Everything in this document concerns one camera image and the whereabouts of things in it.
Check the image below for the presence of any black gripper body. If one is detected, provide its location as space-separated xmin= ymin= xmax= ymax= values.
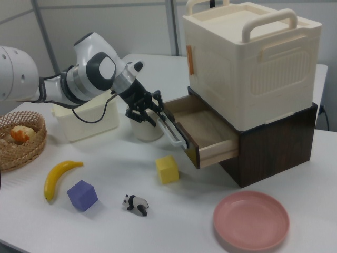
xmin=115 ymin=78 xmax=153 ymax=109

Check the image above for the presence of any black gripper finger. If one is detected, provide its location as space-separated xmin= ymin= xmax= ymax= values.
xmin=151 ymin=90 xmax=190 ymax=149
xmin=125 ymin=105 xmax=158 ymax=129

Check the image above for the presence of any white loop drawer handle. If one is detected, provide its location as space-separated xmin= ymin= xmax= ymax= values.
xmin=157 ymin=118 xmax=185 ymax=147

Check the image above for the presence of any wooden drawer with dark front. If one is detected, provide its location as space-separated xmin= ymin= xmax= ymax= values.
xmin=164 ymin=94 xmax=239 ymax=169

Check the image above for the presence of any cream open plastic bin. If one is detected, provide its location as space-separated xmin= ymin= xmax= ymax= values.
xmin=51 ymin=93 xmax=118 ymax=144

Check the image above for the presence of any dark wooden drawer cabinet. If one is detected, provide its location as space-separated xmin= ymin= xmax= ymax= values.
xmin=187 ymin=85 xmax=318 ymax=189

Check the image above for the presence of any small cream lidded trash can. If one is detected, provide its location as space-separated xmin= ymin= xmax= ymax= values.
xmin=128 ymin=108 xmax=164 ymax=143

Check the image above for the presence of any orange tape strip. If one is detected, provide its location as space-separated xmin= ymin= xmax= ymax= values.
xmin=186 ymin=45 xmax=195 ymax=76

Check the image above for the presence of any yellow foam cube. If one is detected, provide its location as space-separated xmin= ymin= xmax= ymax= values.
xmin=155 ymin=154 xmax=180 ymax=184

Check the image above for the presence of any small panda toy figure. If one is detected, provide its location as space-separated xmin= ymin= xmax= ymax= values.
xmin=122 ymin=194 xmax=150 ymax=217

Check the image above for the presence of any purple foam cube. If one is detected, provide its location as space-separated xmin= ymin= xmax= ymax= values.
xmin=66 ymin=179 xmax=99 ymax=213

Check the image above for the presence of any yellow banana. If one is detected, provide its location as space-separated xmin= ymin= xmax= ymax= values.
xmin=43 ymin=160 xmax=84 ymax=203

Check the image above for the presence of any piece of toy bread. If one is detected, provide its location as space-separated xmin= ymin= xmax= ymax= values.
xmin=9 ymin=125 xmax=37 ymax=144

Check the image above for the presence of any woven wicker basket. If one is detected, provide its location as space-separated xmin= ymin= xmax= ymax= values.
xmin=0 ymin=110 xmax=48 ymax=173

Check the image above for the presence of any pink round plate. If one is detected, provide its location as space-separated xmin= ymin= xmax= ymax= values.
xmin=212 ymin=191 xmax=290 ymax=251

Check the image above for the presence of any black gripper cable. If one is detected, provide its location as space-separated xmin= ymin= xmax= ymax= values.
xmin=34 ymin=91 xmax=118 ymax=124

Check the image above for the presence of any cream storage box with handles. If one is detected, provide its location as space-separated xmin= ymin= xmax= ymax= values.
xmin=182 ymin=0 xmax=323 ymax=131

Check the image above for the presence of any black wall cable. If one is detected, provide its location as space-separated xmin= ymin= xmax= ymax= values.
xmin=319 ymin=104 xmax=330 ymax=130

